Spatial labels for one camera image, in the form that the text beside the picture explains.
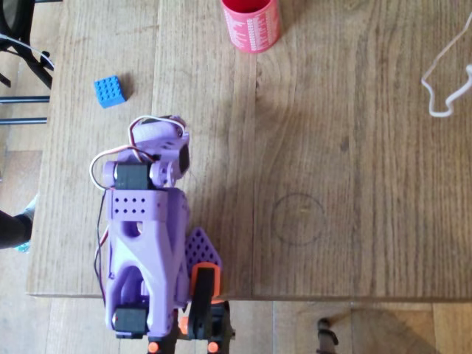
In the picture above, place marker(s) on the blue toy brick block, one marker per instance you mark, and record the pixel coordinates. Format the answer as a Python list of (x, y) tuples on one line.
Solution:
[(110, 92)]

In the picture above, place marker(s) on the purple robot arm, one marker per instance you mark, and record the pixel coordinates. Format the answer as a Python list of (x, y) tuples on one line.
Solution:
[(147, 250)]

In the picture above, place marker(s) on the red cup with white print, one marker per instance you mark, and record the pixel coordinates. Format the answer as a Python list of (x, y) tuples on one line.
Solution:
[(254, 26)]

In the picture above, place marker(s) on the teal patterned item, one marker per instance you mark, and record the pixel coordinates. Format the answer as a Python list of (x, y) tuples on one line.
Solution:
[(30, 208)]

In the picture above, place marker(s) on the dark fabric item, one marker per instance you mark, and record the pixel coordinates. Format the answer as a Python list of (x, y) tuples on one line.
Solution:
[(13, 230)]

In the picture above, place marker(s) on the black chair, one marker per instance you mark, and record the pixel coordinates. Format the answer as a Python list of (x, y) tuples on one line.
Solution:
[(14, 18)]

